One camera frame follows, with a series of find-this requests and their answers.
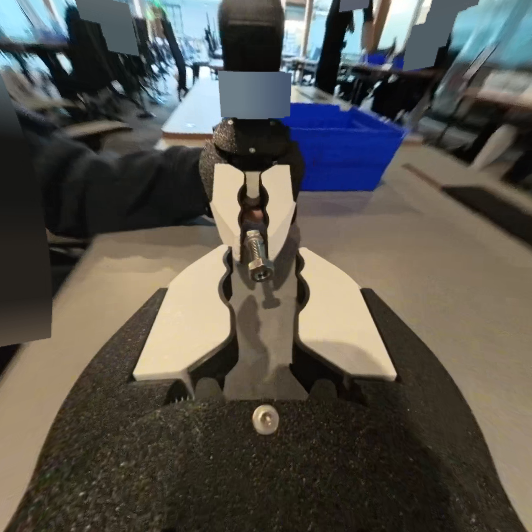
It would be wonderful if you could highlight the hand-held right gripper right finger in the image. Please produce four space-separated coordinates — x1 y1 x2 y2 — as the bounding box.
292 247 398 387

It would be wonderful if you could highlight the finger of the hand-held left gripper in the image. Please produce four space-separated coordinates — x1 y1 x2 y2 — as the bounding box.
209 163 249 265
259 163 299 262

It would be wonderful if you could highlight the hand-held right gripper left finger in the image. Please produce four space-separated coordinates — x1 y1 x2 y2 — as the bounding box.
132 245 241 397

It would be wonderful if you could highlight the silver hex bolt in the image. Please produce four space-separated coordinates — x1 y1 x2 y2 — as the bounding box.
244 230 268 267

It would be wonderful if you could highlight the blue plastic bin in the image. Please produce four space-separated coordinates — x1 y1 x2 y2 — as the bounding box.
290 103 411 193

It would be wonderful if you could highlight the person's left forearm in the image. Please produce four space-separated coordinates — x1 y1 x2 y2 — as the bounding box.
19 145 214 239

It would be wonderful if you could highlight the black table pad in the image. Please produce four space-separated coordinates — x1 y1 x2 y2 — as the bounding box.
441 185 532 247

